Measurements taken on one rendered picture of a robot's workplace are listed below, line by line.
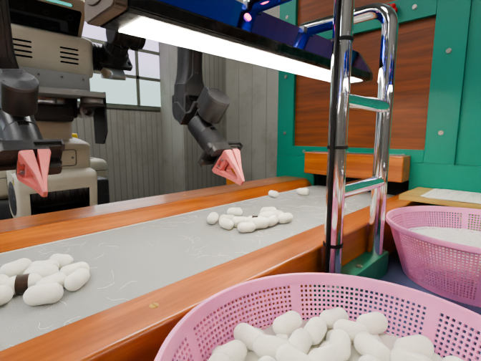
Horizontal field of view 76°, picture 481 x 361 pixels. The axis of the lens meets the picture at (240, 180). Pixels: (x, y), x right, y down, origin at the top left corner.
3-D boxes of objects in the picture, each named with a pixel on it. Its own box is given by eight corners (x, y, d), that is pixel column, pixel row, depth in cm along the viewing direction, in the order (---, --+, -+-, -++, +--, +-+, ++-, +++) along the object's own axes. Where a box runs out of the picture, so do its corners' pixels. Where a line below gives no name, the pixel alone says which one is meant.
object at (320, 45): (83, 25, 35) (78, -45, 34) (341, 85, 79) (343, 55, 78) (112, 4, 30) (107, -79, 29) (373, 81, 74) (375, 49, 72)
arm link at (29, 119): (31, 124, 64) (-4, 124, 60) (32, 96, 60) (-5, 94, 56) (40, 147, 61) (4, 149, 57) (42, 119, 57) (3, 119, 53)
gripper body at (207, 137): (245, 146, 73) (228, 125, 76) (212, 147, 66) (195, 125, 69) (232, 165, 77) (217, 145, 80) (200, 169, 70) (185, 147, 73)
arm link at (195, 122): (200, 129, 81) (182, 129, 77) (211, 107, 77) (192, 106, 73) (213, 147, 78) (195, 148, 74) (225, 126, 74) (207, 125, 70)
